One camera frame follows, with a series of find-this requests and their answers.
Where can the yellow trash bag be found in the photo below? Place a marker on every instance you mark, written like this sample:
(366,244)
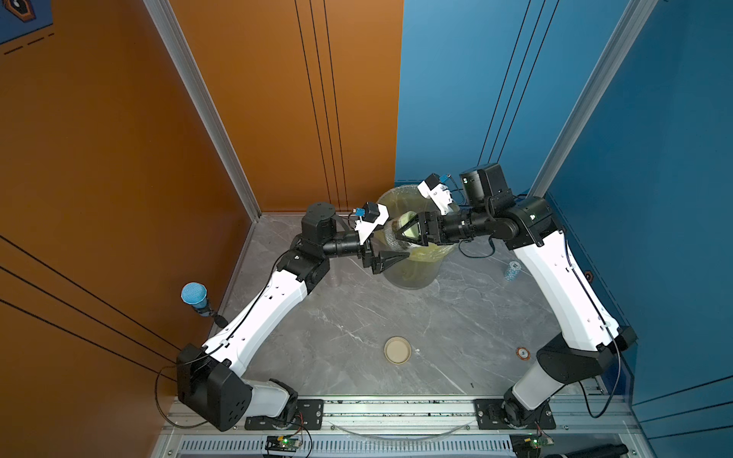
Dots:
(400,200)

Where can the right circuit board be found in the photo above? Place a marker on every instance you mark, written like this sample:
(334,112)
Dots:
(537,443)

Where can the red poker chip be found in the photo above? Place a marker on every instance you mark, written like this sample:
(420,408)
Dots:
(523,353)

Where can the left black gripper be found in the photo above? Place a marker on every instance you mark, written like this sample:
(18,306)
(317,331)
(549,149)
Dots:
(377,265)

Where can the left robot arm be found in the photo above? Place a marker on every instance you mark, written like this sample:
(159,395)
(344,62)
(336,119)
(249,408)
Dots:
(210,378)

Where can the blue foam-tipped microphone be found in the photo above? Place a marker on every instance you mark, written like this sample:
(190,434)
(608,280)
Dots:
(195,295)

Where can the cream jar lid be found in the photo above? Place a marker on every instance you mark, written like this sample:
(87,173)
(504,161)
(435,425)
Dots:
(397,350)

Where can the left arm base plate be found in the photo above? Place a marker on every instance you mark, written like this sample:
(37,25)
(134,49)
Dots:
(309,414)

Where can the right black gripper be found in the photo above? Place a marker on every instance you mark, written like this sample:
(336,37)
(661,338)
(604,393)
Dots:
(426,219)

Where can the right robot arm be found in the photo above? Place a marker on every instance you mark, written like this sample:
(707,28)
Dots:
(590,338)

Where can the left green circuit board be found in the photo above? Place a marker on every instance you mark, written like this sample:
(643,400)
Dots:
(282,444)

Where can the aluminium front rail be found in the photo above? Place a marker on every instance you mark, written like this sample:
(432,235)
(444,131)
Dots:
(412,426)

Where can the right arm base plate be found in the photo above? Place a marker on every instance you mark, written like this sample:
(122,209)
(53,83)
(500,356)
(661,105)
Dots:
(487,413)

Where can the jar with green lid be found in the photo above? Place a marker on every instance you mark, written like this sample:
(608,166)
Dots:
(393,227)

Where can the mesh trash bin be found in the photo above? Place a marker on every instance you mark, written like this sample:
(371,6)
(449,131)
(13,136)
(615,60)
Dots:
(422,267)

